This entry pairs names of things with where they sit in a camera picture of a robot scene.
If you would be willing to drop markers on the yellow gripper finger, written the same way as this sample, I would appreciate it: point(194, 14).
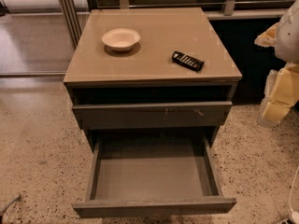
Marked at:
point(281, 93)
point(268, 37)

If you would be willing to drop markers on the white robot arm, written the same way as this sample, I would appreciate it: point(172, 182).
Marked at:
point(287, 42)

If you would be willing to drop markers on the grey drawer cabinet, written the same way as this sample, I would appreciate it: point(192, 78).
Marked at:
point(146, 74)

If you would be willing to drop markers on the white ceramic bowl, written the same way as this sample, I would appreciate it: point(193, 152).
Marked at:
point(121, 39)

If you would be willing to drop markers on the metal frame post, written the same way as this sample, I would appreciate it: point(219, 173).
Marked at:
point(71, 18)

